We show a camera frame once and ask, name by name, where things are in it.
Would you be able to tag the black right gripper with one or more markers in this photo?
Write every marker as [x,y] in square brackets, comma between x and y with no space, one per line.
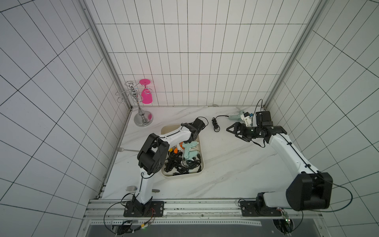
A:
[242,130]

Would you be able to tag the light teal glue gun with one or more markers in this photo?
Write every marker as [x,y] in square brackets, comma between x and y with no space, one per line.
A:
[189,146]

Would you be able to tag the cream plastic storage tray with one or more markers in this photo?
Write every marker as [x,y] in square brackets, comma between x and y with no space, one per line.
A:
[184,160]

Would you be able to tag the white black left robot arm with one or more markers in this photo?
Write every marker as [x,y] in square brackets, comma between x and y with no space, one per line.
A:
[153,153]

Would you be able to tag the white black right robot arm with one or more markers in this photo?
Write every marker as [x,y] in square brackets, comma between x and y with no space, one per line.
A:
[310,188]

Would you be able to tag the large mint glue gun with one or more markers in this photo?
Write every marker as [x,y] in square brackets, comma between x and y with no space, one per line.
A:
[236,116]

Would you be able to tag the chrome wine glass rack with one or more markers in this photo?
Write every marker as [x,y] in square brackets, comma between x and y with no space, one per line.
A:
[142,118]

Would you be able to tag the pink plastic wine glass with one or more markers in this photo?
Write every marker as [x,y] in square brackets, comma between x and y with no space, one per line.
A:
[146,93]

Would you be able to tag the metal fork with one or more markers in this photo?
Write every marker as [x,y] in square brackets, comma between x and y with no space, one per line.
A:
[133,189]

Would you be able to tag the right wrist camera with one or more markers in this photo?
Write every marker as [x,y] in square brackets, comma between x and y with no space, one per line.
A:
[263,118]

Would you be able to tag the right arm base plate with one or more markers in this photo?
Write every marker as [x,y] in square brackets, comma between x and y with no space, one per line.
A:
[257,209]

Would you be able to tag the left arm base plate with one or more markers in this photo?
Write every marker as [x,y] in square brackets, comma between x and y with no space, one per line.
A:
[145,209]

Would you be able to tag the aluminium mounting rail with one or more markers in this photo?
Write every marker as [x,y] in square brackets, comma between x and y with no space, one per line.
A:
[193,212]

